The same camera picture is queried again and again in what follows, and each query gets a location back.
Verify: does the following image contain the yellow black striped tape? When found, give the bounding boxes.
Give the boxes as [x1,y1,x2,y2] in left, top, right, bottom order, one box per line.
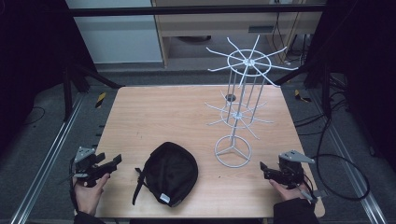
[293,89,313,104]
[94,91,107,109]

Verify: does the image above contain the light wooden desk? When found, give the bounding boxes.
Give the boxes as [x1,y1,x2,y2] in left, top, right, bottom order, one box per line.
[150,0,327,68]

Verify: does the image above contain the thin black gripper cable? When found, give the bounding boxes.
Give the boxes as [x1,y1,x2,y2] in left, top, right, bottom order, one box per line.
[68,158,80,214]

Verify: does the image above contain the black horizontal frame bar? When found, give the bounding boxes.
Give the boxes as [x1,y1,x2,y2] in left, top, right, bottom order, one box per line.
[66,4,327,18]

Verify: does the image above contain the person's left hand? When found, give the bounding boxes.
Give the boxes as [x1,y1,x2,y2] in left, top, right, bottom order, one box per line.
[72,173,111,217]

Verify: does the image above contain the aluminium floor rail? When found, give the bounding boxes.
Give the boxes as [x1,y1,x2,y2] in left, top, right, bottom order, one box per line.
[9,92,86,224]
[310,89,389,224]

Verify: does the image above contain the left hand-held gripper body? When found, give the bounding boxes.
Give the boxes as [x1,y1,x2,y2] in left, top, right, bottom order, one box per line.
[72,146,110,189]

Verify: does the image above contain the bundle of black desk cables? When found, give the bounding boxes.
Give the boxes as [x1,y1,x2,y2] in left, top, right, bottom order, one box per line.
[271,11,312,64]

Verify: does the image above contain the white wire display rack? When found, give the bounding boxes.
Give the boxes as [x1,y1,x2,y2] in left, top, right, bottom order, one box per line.
[204,34,299,169]

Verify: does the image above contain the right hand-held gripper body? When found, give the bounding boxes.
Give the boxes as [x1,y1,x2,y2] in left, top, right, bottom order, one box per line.
[269,149,316,189]

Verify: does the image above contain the person's right hand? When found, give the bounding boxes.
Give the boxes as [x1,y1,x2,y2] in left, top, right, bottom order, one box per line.
[268,178,313,203]

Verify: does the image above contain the white cabinet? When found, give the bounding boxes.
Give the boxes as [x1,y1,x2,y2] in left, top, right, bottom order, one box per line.
[64,0,164,65]

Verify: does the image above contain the black looped floor cable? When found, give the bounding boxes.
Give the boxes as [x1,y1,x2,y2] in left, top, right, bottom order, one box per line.
[315,116,372,203]

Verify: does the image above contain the black curtain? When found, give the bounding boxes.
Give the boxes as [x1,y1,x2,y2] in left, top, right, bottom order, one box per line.
[0,0,98,157]
[306,0,396,175]

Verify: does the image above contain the black cap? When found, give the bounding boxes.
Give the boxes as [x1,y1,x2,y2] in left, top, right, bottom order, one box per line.
[132,141,199,208]

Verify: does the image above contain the black metal stand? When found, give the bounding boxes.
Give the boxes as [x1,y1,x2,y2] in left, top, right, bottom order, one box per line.
[274,60,333,119]
[61,60,126,123]

